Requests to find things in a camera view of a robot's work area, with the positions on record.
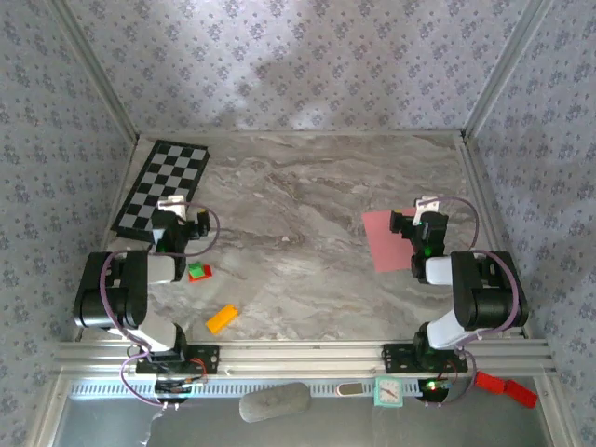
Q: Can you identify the aluminium mounting rail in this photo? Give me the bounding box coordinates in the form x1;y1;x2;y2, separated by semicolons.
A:
53;339;558;377

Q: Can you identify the orange toy block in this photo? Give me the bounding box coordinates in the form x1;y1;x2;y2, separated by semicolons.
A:
205;305;240;334

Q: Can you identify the grey oval stone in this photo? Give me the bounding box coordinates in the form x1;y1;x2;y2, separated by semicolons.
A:
238;381;312;424

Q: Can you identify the black grey chessboard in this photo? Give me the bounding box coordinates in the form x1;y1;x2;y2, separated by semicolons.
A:
110;139;210;244

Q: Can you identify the green and red toy brick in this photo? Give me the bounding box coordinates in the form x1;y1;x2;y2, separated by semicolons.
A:
187;262;213;283

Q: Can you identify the slotted grey cable duct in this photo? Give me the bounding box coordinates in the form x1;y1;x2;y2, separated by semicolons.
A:
67;377;536;400

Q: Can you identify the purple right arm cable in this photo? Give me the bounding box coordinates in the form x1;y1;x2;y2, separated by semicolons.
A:
426;195;525;410

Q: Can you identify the small teal clock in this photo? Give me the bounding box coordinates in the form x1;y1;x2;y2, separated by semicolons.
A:
373;375;404;409

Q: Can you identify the aluminium side rail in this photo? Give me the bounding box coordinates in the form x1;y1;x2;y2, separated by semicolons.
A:
457;134;532;340

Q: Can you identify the aluminium corner post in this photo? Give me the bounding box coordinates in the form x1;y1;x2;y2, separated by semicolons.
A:
462;0;555;143
48;0;141;143

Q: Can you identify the pink paper sheet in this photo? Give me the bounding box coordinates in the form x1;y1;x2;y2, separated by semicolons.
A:
362;209;423;274

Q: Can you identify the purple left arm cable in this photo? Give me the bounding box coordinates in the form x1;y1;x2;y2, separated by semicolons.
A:
100;202;221;412

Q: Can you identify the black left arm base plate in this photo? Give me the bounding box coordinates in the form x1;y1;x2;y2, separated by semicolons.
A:
135;344;221;376

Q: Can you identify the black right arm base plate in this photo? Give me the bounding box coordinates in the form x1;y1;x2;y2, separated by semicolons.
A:
382;343;469;374

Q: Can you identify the red plastic tool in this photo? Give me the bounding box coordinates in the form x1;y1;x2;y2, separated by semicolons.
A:
473;370;539;410

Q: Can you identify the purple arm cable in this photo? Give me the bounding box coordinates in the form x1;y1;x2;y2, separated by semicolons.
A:
426;195;525;410
100;202;221;412

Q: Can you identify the grey metal sheet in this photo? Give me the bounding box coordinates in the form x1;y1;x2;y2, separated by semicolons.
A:
55;395;555;447

